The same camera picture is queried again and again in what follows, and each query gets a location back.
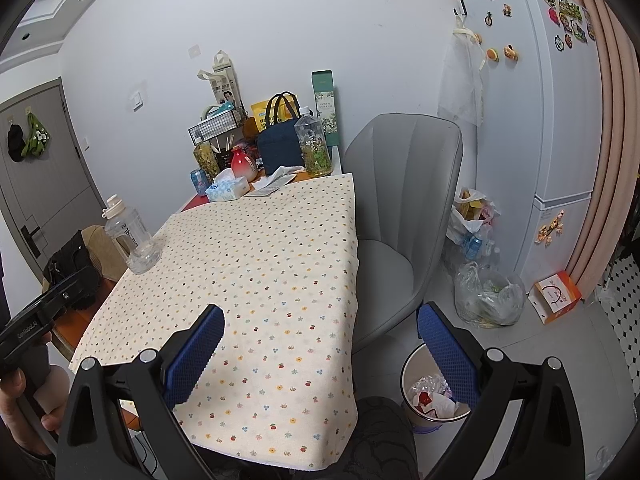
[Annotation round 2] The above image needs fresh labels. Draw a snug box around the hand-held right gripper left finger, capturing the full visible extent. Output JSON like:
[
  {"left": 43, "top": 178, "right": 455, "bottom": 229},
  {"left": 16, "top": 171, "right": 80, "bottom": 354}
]
[{"left": 55, "top": 304, "right": 226, "bottom": 480}]

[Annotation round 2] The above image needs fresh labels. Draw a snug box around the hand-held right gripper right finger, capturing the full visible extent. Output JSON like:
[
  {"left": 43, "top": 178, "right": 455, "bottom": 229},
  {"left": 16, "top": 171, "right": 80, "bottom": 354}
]
[{"left": 417, "top": 301, "right": 586, "bottom": 480}]

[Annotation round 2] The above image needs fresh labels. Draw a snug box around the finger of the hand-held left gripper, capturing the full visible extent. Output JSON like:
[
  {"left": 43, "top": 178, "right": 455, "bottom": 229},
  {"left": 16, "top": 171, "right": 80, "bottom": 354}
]
[
  {"left": 10, "top": 277, "right": 103, "bottom": 325},
  {"left": 42, "top": 266, "right": 101, "bottom": 295}
]

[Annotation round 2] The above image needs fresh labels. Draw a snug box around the white trash bin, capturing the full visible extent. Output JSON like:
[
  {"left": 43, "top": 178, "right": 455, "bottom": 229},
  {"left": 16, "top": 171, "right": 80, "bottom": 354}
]
[{"left": 400, "top": 342, "right": 473, "bottom": 433}]

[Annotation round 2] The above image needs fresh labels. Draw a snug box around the person's left hand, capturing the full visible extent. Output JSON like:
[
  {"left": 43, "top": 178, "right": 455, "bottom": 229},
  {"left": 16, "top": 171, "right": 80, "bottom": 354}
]
[{"left": 0, "top": 367, "right": 68, "bottom": 456}]

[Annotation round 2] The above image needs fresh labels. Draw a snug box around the black jacket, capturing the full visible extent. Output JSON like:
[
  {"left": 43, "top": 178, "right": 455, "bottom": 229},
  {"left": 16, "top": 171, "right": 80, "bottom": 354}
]
[{"left": 42, "top": 230, "right": 103, "bottom": 311}]

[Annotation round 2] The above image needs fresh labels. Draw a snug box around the brown chair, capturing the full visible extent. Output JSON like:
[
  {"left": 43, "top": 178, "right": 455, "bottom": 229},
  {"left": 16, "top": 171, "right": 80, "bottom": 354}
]
[{"left": 42, "top": 225, "right": 128, "bottom": 291}]

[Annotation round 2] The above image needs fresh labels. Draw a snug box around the black door lock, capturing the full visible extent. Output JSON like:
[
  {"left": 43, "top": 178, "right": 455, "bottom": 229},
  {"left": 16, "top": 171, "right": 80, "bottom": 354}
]
[{"left": 21, "top": 220, "right": 46, "bottom": 256}]

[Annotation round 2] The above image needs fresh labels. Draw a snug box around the large clear water jug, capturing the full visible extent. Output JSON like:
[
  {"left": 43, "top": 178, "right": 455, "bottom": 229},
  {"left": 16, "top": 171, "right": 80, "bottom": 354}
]
[{"left": 102, "top": 194, "right": 162, "bottom": 276}]

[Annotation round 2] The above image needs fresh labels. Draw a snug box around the clear plastic bag with waste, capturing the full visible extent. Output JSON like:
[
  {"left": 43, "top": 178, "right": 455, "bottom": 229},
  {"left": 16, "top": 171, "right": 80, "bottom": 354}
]
[{"left": 454, "top": 262, "right": 526, "bottom": 329}]

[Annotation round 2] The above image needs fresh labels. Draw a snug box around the grey door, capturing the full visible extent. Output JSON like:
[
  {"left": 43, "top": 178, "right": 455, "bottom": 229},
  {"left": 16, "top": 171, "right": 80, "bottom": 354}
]
[{"left": 0, "top": 77, "right": 106, "bottom": 281}]

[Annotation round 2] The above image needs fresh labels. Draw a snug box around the dotted cream tablecloth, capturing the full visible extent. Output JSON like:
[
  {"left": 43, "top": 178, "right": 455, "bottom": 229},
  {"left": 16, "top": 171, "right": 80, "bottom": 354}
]
[{"left": 69, "top": 172, "right": 362, "bottom": 473}]

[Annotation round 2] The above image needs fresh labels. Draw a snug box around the person's leg in dark trousers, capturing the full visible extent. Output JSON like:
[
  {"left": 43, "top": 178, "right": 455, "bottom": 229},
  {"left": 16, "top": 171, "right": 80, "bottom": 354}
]
[{"left": 345, "top": 395, "right": 418, "bottom": 480}]

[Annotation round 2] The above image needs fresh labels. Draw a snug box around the orange cardboard box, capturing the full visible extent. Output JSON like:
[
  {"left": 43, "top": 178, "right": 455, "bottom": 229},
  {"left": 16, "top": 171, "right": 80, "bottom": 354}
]
[{"left": 529, "top": 271, "right": 583, "bottom": 326}]

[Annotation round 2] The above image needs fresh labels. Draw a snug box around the white bag of packaging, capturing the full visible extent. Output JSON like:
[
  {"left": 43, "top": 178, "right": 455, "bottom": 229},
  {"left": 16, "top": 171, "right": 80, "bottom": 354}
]
[{"left": 446, "top": 187, "right": 501, "bottom": 263}]

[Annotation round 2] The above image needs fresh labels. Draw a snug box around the red mat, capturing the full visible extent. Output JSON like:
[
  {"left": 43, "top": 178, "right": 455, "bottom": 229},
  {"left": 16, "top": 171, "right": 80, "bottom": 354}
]
[{"left": 179, "top": 194, "right": 213, "bottom": 213}]

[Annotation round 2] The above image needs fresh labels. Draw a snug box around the green hat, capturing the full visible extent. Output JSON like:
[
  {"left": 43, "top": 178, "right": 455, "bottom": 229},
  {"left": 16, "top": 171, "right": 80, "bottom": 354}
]
[{"left": 22, "top": 111, "right": 52, "bottom": 158}]

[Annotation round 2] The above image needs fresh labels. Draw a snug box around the black hat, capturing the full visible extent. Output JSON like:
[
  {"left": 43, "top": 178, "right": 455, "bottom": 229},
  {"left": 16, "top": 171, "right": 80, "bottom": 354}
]
[{"left": 6, "top": 122, "right": 28, "bottom": 163}]

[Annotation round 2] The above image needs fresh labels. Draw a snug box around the blue white tissue box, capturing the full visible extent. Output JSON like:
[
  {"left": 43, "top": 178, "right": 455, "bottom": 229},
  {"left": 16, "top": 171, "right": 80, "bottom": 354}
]
[{"left": 205, "top": 169, "right": 251, "bottom": 202}]

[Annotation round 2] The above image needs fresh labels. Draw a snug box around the golden fridge magnet cluster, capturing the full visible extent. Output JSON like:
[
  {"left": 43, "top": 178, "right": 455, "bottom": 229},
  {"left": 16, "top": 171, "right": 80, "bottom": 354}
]
[{"left": 535, "top": 209, "right": 567, "bottom": 246}]

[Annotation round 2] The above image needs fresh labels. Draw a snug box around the grey upholstered chair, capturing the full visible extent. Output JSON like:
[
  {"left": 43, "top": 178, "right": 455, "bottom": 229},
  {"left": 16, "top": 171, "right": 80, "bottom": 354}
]
[{"left": 342, "top": 113, "right": 463, "bottom": 356}]

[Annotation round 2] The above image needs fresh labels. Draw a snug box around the red vase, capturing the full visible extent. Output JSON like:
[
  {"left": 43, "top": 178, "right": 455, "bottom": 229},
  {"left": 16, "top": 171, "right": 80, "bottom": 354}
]
[{"left": 230, "top": 146, "right": 258, "bottom": 182}]

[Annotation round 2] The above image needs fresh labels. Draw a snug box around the black utensil holder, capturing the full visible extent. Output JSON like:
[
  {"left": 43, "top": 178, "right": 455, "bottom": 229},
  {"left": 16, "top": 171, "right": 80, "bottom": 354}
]
[{"left": 215, "top": 135, "right": 235, "bottom": 166}]

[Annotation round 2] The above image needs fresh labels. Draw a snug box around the navy lunch bag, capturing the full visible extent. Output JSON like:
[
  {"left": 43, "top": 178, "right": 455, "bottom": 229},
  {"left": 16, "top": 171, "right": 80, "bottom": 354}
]
[{"left": 256, "top": 91, "right": 307, "bottom": 175}]

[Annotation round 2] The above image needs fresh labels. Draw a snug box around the clear flower print bottle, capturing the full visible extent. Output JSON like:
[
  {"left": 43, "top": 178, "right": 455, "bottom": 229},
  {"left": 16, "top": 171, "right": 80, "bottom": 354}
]
[{"left": 294, "top": 106, "right": 333, "bottom": 178}]

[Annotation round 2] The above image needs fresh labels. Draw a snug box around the yellow packet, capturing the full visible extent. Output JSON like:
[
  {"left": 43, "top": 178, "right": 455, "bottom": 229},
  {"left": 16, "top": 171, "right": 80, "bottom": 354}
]
[{"left": 250, "top": 97, "right": 296, "bottom": 133}]

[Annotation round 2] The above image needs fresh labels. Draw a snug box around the white carton gift bag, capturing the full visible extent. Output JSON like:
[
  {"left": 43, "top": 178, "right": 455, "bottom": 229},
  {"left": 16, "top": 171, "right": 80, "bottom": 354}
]
[{"left": 197, "top": 51, "right": 241, "bottom": 111}]

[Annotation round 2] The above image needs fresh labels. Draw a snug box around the white fridge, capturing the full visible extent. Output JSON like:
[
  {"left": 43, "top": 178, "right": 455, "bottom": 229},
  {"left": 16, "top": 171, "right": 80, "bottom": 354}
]
[{"left": 462, "top": 0, "right": 603, "bottom": 301}]

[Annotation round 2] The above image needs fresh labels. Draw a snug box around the translucent white hanging bag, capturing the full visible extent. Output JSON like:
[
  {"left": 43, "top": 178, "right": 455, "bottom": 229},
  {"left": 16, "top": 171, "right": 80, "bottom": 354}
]
[{"left": 437, "top": 12, "right": 488, "bottom": 126}]

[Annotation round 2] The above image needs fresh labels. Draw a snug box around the tall green box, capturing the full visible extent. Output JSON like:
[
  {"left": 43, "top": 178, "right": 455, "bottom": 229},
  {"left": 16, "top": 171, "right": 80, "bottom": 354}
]
[{"left": 311, "top": 70, "right": 341, "bottom": 148}]

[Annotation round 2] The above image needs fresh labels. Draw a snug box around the cluster of fridge magnets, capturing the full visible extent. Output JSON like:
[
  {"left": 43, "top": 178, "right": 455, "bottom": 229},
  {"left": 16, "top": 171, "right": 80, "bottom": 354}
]
[{"left": 542, "top": 0, "right": 597, "bottom": 51}]

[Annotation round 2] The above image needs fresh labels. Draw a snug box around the black wire basket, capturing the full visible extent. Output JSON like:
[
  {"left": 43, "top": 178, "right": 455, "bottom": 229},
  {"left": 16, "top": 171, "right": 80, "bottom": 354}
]
[{"left": 188, "top": 107, "right": 248, "bottom": 147}]

